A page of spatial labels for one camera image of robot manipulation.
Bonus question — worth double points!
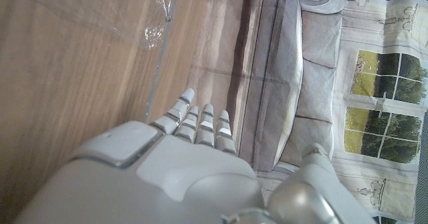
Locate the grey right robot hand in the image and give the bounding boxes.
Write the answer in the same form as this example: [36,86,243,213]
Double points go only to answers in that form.
[13,88,379,224]

